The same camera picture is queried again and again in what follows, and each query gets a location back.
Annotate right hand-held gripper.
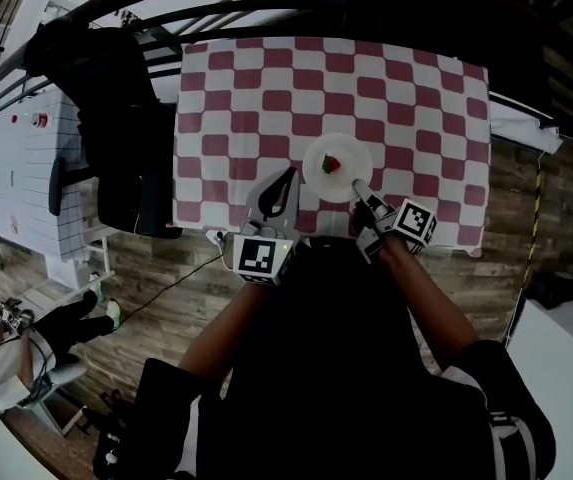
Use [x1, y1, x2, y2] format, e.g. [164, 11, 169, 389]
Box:
[350, 178, 440, 265]

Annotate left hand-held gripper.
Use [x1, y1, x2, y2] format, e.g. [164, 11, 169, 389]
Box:
[231, 165, 302, 288]

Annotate white round plate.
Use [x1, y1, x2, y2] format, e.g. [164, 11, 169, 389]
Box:
[301, 132, 373, 203]

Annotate person's left forearm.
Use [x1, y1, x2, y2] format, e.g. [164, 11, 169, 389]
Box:
[178, 280, 272, 374]

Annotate person's right forearm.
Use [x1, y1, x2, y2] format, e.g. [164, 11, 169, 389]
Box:
[379, 232, 480, 369]

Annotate red white checkered tablecloth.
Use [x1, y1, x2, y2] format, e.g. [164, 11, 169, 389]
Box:
[171, 36, 492, 259]

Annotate black office chair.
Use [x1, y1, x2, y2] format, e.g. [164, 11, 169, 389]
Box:
[23, 17, 183, 240]

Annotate white flat board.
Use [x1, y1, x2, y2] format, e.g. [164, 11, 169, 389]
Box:
[488, 95, 565, 155]

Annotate person's black clothing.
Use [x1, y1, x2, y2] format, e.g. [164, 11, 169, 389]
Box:
[135, 237, 557, 480]

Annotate white stool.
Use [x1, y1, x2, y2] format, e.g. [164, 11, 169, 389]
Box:
[83, 232, 117, 282]

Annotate black box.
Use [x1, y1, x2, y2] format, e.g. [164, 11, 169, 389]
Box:
[528, 270, 573, 312]

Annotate black curved chair back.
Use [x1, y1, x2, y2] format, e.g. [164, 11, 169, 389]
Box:
[47, 156, 69, 218]

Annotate white gridded table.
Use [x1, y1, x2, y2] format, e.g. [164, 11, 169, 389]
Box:
[0, 90, 92, 262]

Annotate black floor cable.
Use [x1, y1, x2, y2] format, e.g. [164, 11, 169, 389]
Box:
[120, 251, 225, 319]

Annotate yellow black striped cable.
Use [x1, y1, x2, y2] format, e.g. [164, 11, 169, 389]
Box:
[504, 165, 543, 344]

